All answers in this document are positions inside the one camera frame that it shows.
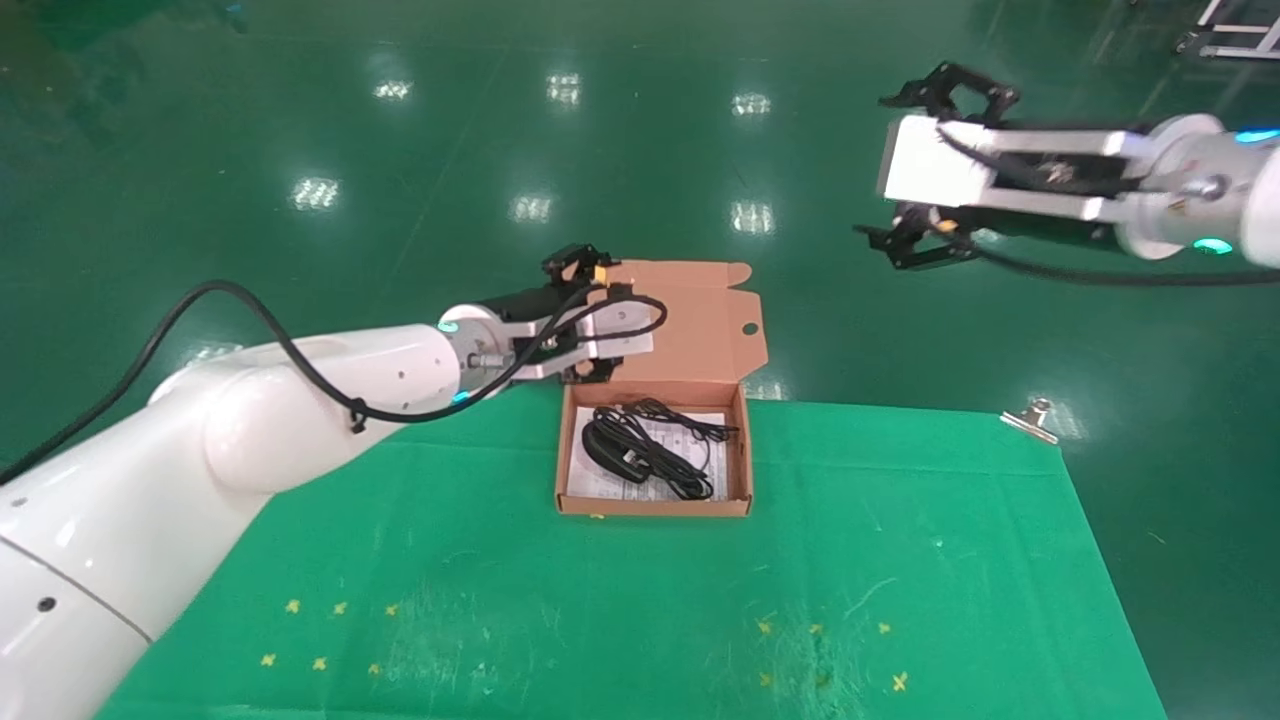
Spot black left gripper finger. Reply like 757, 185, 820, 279
541, 242, 614, 288
558, 356, 623, 388

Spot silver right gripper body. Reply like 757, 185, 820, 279
876, 112, 1253, 262

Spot green table cloth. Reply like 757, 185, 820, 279
95, 380, 1171, 720

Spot metal binder clip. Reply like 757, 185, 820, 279
1001, 398, 1062, 447

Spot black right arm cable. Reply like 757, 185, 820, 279
933, 118, 1280, 289

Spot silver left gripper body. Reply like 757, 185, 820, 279
462, 280, 669, 389

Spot brown cardboard box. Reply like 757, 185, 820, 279
553, 259, 769, 518

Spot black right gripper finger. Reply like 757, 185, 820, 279
853, 203, 989, 272
878, 61, 1023, 128

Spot white metal frame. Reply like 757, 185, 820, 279
1178, 0, 1280, 64

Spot white printed instruction sheet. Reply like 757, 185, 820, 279
565, 406, 729, 502

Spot black wired computer mouse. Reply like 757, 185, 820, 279
581, 397, 742, 487

